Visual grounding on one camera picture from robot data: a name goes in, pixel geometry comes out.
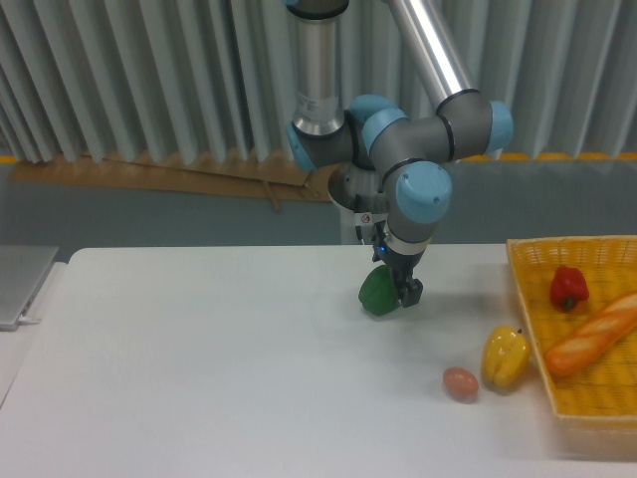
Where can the green bell pepper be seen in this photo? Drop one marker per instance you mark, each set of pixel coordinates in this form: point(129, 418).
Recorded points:
point(377, 294)

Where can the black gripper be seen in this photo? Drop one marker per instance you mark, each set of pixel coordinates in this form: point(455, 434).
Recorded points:
point(402, 258)

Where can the silver laptop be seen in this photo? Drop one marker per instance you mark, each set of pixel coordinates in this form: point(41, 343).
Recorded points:
point(24, 270)

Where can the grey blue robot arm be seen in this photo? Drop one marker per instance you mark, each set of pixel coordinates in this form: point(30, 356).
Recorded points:
point(391, 175)

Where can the orange baguette bread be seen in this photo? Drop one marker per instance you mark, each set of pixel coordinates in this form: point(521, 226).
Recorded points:
point(591, 340)

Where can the yellow woven basket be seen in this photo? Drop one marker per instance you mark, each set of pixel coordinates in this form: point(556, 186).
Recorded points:
point(599, 401)

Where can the red bell pepper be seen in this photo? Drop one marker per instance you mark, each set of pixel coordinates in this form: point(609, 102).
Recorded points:
point(568, 287)

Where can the brown cardboard sheet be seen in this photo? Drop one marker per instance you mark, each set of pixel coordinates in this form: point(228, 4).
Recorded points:
point(277, 179)

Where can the brown egg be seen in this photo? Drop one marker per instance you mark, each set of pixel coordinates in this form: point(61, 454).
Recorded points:
point(460, 383)

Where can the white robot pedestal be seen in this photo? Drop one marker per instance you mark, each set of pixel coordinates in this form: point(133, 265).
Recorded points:
point(354, 192)

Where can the yellow bell pepper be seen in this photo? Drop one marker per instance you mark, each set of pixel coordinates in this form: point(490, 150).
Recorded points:
point(506, 355)

